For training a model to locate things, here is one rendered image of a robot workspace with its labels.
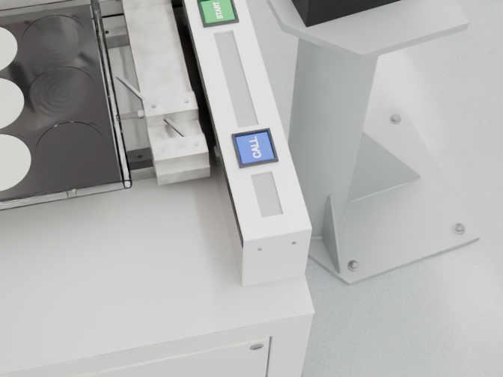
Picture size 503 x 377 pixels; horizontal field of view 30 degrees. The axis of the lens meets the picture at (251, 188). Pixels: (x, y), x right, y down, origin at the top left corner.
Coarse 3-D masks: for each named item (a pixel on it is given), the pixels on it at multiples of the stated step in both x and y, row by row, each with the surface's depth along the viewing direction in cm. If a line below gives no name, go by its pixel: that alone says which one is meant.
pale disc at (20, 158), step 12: (0, 144) 138; (12, 144) 138; (24, 144) 138; (0, 156) 137; (12, 156) 137; (24, 156) 137; (0, 168) 136; (12, 168) 136; (24, 168) 136; (0, 180) 135; (12, 180) 135
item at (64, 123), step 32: (32, 32) 149; (64, 32) 149; (32, 64) 146; (64, 64) 146; (96, 64) 146; (32, 96) 143; (64, 96) 143; (96, 96) 143; (32, 128) 139; (64, 128) 140; (96, 128) 140; (32, 160) 136; (64, 160) 137; (96, 160) 137; (0, 192) 133; (32, 192) 134
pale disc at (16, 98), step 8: (0, 80) 144; (0, 88) 143; (8, 88) 143; (16, 88) 143; (0, 96) 142; (8, 96) 142; (16, 96) 142; (0, 104) 142; (8, 104) 142; (16, 104) 142; (0, 112) 141; (8, 112) 141; (16, 112) 141; (0, 120) 140; (8, 120) 140; (0, 128) 139
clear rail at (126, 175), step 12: (96, 0) 153; (96, 12) 151; (96, 24) 150; (108, 60) 146; (108, 72) 145; (108, 96) 143; (120, 120) 141; (120, 132) 139; (120, 144) 138; (120, 156) 137; (120, 168) 136
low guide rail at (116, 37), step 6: (108, 30) 156; (114, 30) 156; (120, 30) 156; (96, 36) 156; (108, 36) 156; (114, 36) 156; (120, 36) 156; (126, 36) 156; (108, 42) 157; (114, 42) 157; (120, 42) 157; (126, 42) 158; (108, 48) 158
